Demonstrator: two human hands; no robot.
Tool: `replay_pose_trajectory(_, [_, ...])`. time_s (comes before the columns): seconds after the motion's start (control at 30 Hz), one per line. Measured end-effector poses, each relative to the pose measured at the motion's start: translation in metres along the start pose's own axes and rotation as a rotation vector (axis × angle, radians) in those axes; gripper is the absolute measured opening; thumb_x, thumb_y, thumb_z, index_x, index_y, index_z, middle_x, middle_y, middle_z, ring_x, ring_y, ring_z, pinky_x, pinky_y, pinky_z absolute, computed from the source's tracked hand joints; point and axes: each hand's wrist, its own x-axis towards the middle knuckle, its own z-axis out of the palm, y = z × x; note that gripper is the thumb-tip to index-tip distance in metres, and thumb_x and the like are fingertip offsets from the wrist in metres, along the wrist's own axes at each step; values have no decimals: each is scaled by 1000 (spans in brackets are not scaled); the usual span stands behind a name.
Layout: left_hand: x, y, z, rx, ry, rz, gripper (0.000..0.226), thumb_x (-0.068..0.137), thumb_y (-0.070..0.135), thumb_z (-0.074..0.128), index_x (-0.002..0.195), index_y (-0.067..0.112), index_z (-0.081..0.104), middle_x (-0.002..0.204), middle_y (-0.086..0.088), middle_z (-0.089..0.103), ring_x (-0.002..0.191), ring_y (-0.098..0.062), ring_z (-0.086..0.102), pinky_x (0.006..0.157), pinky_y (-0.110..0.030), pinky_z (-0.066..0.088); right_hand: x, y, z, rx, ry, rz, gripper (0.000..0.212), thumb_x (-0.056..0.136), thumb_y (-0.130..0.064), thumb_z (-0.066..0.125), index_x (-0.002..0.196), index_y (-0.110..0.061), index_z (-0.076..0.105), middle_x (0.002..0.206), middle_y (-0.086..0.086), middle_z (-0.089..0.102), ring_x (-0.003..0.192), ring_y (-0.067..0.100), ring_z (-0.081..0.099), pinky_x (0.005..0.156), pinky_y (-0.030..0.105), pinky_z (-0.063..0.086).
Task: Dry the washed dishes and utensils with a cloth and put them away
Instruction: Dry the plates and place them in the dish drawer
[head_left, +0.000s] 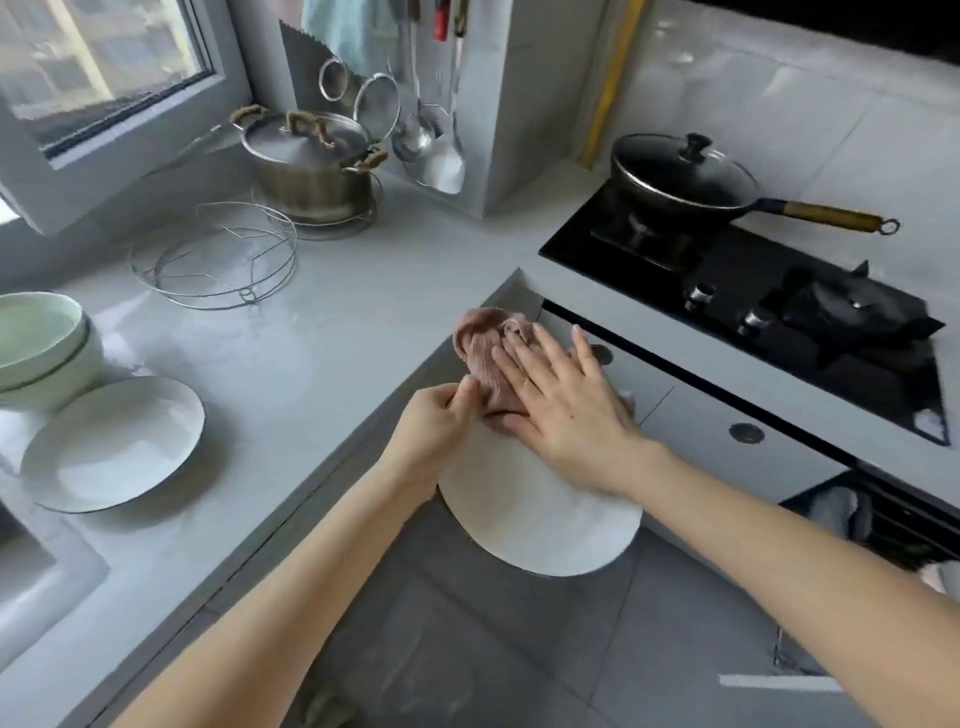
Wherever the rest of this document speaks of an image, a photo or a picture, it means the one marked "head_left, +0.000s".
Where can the person's left hand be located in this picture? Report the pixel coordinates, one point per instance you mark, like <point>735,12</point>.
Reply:
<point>431,442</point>

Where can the person's right hand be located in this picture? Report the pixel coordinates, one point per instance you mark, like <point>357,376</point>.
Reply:
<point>577,420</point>

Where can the white plate dark rim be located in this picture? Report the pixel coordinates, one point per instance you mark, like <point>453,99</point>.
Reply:
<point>112,442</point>
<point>540,517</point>

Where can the pink dish cloth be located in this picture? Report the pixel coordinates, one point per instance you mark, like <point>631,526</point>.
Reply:
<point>476,345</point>

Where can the plain white bowl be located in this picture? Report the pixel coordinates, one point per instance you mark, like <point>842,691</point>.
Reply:
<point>941,579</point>

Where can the person's left forearm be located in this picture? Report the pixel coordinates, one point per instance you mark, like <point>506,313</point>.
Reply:
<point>285,607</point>

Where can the person's right forearm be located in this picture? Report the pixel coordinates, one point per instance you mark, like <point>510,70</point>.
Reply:
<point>810,577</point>

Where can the grey base cabinet round knob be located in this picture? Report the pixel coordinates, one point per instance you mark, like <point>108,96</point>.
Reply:
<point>720,465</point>

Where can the steel cooktop knob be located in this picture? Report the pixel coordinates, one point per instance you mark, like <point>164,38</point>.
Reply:
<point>701,296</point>
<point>754,322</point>

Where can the black burner grate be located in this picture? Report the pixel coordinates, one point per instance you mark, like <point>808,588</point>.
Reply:
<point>645,240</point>
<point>862,307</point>

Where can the black glass cooktop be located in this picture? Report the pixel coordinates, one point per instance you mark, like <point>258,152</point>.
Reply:
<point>750,262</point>

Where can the black wok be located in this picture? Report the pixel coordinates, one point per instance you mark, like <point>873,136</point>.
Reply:
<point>675,202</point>

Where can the dark glass wok lid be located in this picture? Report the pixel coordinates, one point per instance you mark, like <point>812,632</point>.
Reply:
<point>675,169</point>

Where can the clear plastic measuring cup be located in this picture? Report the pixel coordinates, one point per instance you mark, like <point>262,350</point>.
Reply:
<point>832,510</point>

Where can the stainless steel pot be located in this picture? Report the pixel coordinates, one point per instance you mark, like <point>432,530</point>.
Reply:
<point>307,187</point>

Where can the beige buckle sandal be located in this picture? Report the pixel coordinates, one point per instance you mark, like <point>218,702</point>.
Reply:
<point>326,709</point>

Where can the steel pot lid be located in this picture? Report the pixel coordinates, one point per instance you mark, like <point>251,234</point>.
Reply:
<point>300,139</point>

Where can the medium steel mesh strainer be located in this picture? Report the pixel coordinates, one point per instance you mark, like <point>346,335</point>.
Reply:
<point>379,109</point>

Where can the yellow pipe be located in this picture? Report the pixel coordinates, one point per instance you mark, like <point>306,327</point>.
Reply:
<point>611,82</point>

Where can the blue white sticker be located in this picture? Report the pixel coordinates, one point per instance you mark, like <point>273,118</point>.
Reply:
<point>934,426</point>

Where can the open grey window sash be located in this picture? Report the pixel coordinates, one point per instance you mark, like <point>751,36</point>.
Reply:
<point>225,112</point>

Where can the light blue fluffy cloth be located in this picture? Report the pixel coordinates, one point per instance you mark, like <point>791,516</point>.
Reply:
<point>352,30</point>

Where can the stainless steel sink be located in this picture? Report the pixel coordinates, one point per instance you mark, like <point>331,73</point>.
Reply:
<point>30,592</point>

